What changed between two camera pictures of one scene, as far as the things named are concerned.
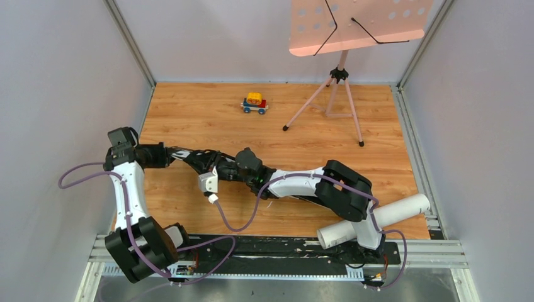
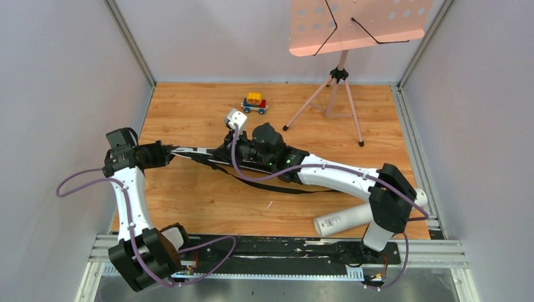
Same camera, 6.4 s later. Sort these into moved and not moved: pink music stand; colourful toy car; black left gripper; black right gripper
Moved: black right gripper
Not moved: pink music stand; black left gripper; colourful toy car
